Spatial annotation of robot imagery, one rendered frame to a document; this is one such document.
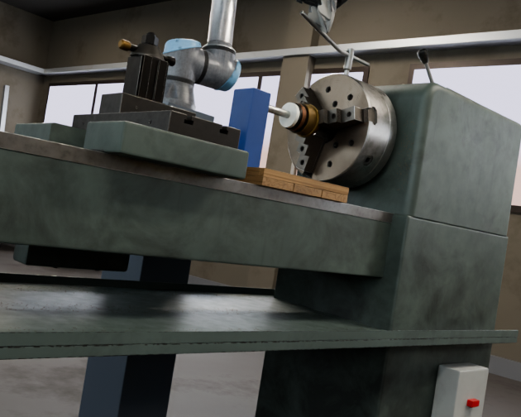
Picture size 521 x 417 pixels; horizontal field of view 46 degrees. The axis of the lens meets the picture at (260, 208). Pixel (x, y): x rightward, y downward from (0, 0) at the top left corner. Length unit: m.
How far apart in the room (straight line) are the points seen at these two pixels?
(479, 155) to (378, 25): 3.56
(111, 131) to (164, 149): 0.10
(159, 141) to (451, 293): 1.14
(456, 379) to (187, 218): 1.04
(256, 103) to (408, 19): 3.89
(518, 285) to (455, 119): 2.78
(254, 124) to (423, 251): 0.63
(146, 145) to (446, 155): 1.02
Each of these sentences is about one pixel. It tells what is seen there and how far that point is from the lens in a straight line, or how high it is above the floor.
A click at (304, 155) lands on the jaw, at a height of 0.99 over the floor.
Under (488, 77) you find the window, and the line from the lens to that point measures 4.90.
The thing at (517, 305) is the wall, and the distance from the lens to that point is 4.61.
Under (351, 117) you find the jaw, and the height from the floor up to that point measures 1.10.
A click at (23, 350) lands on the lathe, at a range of 1.04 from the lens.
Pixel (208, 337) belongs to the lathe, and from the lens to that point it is 1.21.
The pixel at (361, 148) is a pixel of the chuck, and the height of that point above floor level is 1.02.
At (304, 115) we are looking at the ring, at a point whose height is 1.08.
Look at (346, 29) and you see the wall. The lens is 5.69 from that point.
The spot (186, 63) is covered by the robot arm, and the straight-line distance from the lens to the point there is 2.06.
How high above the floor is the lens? 0.79
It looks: 1 degrees up
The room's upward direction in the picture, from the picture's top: 9 degrees clockwise
